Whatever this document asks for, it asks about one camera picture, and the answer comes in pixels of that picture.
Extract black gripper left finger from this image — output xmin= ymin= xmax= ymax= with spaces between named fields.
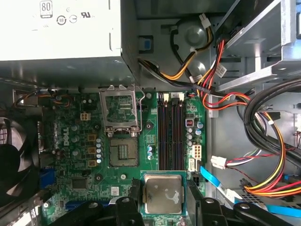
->
xmin=53 ymin=177 xmax=144 ymax=226

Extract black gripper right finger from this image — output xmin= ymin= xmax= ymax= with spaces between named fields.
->
xmin=186 ymin=179 xmax=293 ymax=226

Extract silver CPU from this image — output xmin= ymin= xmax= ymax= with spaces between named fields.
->
xmin=140 ymin=169 xmax=188 ymax=216

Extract wire locking lever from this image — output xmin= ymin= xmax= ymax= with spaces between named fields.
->
xmin=133 ymin=82 xmax=146 ymax=132

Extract CPU socket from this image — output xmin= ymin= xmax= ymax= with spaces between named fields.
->
xmin=108 ymin=136 xmax=139 ymax=168

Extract blue expansion slot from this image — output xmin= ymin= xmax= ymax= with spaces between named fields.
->
xmin=65 ymin=200 xmax=83 ymax=212

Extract white eight-pin socket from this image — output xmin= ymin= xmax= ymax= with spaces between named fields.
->
xmin=191 ymin=144 xmax=203 ymax=160

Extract black PC case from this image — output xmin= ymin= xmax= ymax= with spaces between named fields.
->
xmin=0 ymin=0 xmax=301 ymax=226

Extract blue VGA port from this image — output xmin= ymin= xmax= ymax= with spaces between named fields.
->
xmin=39 ymin=166 xmax=56 ymax=192

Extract black RAM slot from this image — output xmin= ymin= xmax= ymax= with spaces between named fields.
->
xmin=177 ymin=93 xmax=185 ymax=170
xmin=171 ymin=93 xmax=179 ymax=170
xmin=164 ymin=93 xmax=172 ymax=170
xmin=158 ymin=93 xmax=166 ymax=170

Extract green motherboard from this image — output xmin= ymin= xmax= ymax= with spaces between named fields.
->
xmin=13 ymin=90 xmax=207 ymax=226

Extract metal socket cover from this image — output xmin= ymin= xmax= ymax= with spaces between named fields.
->
xmin=98 ymin=83 xmax=140 ymax=137

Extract black case fan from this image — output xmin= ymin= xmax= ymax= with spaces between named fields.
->
xmin=0 ymin=116 xmax=40 ymax=197

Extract multicoloured main power bundle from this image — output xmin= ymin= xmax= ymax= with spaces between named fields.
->
xmin=138 ymin=58 xmax=205 ymax=91

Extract blue plastic clip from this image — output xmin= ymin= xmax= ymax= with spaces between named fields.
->
xmin=138 ymin=35 xmax=155 ymax=54

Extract grey power supply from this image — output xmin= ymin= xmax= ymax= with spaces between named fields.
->
xmin=0 ymin=0 xmax=139 ymax=83

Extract grey metal drive cage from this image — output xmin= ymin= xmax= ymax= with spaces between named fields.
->
xmin=215 ymin=0 xmax=301 ymax=92

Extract white power connector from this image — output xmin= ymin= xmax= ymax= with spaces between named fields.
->
xmin=199 ymin=13 xmax=211 ymax=28

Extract light blue SATA cable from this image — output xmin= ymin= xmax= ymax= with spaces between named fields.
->
xmin=199 ymin=165 xmax=301 ymax=214

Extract white wire connector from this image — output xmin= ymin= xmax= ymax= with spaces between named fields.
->
xmin=210 ymin=154 xmax=227 ymax=170

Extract coloured power wire bundle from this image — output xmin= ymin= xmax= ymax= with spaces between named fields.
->
xmin=243 ymin=112 xmax=301 ymax=198

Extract thick black cables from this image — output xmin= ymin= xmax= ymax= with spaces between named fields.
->
xmin=243 ymin=77 xmax=301 ymax=165

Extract red orange power wires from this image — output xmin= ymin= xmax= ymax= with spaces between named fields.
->
xmin=197 ymin=40 xmax=254 ymax=111

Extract coloured fan wire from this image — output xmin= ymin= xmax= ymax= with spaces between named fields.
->
xmin=15 ymin=88 xmax=74 ymax=108

